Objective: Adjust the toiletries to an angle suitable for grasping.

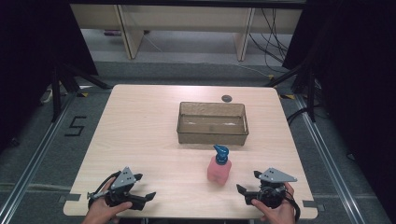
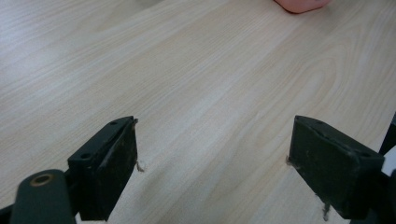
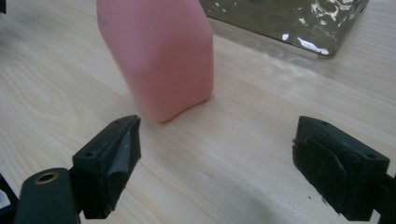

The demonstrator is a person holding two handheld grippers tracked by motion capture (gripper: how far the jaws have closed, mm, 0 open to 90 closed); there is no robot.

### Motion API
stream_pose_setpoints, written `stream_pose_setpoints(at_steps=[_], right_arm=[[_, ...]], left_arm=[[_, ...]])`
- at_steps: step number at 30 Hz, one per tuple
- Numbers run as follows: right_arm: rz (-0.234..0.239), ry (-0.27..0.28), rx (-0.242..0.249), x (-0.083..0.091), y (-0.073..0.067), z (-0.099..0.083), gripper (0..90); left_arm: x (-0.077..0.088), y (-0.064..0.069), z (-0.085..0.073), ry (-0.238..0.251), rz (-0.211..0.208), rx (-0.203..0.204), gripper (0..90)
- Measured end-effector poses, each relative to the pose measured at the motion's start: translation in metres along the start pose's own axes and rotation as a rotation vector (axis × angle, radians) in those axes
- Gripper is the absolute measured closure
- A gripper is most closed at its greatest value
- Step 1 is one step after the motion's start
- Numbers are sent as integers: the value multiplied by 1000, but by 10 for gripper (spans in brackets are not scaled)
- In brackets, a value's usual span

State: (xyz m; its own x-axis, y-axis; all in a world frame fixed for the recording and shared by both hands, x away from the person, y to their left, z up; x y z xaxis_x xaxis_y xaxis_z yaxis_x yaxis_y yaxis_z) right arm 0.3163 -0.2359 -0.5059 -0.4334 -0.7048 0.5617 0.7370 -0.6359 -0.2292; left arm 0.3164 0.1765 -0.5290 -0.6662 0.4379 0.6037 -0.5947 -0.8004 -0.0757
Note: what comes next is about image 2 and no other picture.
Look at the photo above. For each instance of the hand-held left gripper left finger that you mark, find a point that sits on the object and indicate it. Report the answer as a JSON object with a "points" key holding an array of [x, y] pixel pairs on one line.
{"points": [[104, 174]]}

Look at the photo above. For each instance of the pink plastic object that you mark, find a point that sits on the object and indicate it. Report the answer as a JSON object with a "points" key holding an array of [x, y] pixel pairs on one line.
{"points": [[301, 5]]}

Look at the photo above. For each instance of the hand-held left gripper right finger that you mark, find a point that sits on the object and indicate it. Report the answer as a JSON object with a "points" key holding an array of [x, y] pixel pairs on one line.
{"points": [[333, 168]]}

